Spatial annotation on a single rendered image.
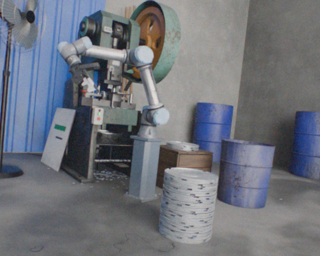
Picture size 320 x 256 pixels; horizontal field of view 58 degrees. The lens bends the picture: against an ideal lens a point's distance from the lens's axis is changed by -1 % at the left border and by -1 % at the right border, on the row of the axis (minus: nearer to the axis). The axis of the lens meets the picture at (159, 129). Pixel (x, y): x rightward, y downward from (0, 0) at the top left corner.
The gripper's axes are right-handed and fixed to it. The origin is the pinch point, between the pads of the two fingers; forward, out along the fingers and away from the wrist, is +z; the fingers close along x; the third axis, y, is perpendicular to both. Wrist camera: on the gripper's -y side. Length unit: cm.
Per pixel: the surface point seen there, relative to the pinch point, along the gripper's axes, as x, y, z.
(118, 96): -95, -8, -20
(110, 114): -88, 6, -9
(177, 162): -73, -15, 59
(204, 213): 7, -8, 89
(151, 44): -113, -66, -50
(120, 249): 22, 33, 76
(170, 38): -88, -78, -34
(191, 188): 11, -9, 75
